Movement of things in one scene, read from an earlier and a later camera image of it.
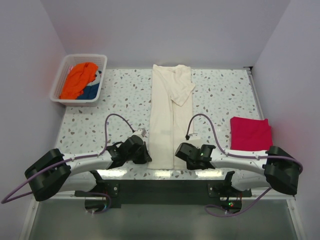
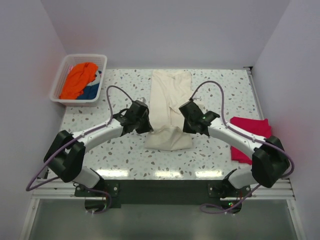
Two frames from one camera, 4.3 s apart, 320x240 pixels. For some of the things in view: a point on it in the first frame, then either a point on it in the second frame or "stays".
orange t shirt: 80,74 stays
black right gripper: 190,166 to 187,129
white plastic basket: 78,80 stays
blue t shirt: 91,91 stays
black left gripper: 145,158 to 147,128
